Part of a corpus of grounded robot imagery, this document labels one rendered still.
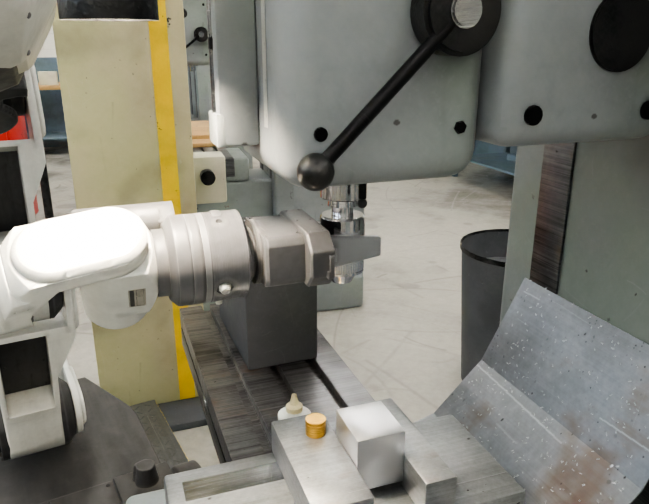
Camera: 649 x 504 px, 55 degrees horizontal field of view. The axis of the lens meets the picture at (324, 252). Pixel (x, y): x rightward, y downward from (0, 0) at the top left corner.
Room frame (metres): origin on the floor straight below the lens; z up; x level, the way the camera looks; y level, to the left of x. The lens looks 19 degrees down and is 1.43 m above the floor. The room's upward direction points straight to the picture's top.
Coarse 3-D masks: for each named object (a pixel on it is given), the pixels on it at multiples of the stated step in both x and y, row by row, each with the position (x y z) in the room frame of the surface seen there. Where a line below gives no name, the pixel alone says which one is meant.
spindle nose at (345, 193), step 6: (330, 186) 0.61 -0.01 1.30; (336, 186) 0.61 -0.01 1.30; (342, 186) 0.60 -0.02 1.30; (348, 186) 0.60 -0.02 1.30; (354, 186) 0.61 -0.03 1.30; (324, 192) 0.61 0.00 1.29; (330, 192) 0.61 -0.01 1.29; (336, 192) 0.61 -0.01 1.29; (342, 192) 0.60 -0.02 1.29; (348, 192) 0.60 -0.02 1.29; (354, 192) 0.61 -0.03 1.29; (324, 198) 0.61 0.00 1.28; (330, 198) 0.61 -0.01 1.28; (336, 198) 0.61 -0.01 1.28; (342, 198) 0.60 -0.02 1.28; (348, 198) 0.60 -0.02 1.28; (354, 198) 0.61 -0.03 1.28
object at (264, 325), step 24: (264, 288) 0.91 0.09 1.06; (288, 288) 0.92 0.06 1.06; (312, 288) 0.94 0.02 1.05; (240, 312) 0.93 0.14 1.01; (264, 312) 0.91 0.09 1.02; (288, 312) 0.92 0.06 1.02; (312, 312) 0.94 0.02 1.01; (240, 336) 0.94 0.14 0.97; (264, 336) 0.91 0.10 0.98; (288, 336) 0.92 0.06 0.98; (312, 336) 0.94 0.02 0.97; (264, 360) 0.91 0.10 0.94; (288, 360) 0.92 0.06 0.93
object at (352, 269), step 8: (336, 232) 0.61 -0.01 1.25; (344, 232) 0.60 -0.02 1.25; (352, 232) 0.61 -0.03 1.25; (360, 232) 0.61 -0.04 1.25; (352, 264) 0.61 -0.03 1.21; (360, 264) 0.61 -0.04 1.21; (336, 272) 0.61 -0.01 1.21; (344, 272) 0.60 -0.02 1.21; (352, 272) 0.61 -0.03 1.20; (360, 272) 0.61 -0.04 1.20
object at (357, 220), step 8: (320, 216) 0.62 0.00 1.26; (328, 216) 0.62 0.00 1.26; (336, 216) 0.62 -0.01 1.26; (352, 216) 0.62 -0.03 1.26; (360, 216) 0.62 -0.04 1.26; (328, 224) 0.61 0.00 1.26; (336, 224) 0.61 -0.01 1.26; (344, 224) 0.60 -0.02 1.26; (352, 224) 0.61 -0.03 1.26; (360, 224) 0.61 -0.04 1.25
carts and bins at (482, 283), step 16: (464, 240) 2.57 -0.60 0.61; (480, 240) 2.65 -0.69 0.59; (496, 240) 2.67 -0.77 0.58; (464, 256) 2.42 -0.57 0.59; (480, 256) 2.31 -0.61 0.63; (496, 256) 2.67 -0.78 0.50; (464, 272) 2.42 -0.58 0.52; (480, 272) 2.32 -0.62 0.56; (496, 272) 2.27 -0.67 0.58; (464, 288) 2.42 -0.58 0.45; (480, 288) 2.32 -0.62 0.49; (496, 288) 2.27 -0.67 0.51; (464, 304) 2.42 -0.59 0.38; (480, 304) 2.32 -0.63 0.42; (496, 304) 2.27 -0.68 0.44; (464, 320) 2.42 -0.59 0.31; (480, 320) 2.32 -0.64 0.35; (496, 320) 2.27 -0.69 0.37; (464, 336) 2.41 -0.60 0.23; (480, 336) 2.32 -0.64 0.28; (464, 352) 2.41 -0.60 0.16; (480, 352) 2.32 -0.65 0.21; (464, 368) 2.41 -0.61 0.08
